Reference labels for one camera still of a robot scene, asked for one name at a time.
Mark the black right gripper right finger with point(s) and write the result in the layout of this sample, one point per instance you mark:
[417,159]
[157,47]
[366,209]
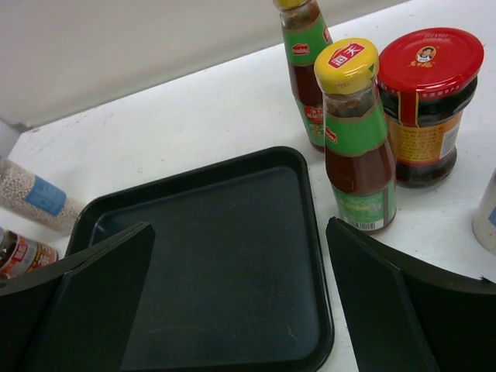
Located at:
[404,314]

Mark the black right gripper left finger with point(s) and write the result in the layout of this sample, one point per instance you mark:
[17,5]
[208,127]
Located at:
[76,314]

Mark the small brown spice jar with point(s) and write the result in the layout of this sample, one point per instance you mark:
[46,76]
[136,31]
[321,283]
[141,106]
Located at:
[20,255]

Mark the white salt shaker silver lid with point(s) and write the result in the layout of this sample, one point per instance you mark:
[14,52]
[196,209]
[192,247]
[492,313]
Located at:
[483,222]

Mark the white peppercorn shaker blue label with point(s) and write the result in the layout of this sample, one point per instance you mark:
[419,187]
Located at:
[31,197]

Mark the green-label sauce bottle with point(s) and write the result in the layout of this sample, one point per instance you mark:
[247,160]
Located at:
[305,35]
[359,159]

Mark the black plastic tray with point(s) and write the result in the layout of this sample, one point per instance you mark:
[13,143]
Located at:
[236,280]

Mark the red-lid chili sauce jar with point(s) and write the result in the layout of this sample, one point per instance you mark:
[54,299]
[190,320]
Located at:
[426,80]

